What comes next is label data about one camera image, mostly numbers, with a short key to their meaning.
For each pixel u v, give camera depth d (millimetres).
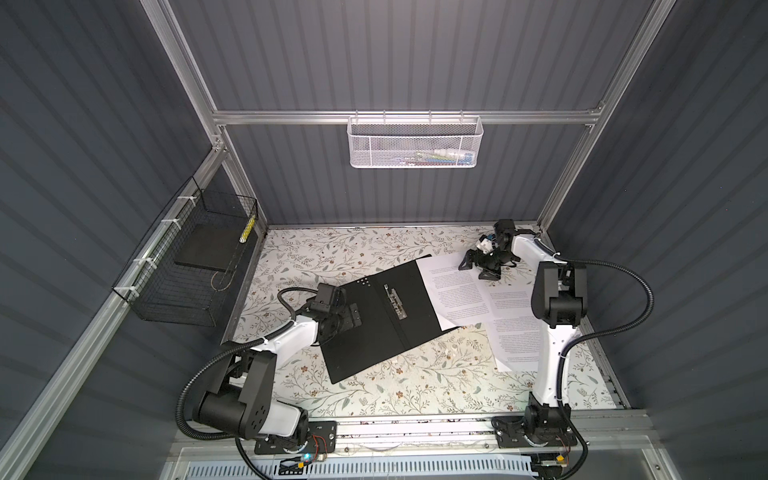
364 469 771
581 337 595
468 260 963
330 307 720
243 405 426
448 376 842
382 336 937
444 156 919
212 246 768
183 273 721
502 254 872
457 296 991
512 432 737
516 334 914
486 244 991
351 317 838
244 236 802
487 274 967
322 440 722
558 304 615
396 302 967
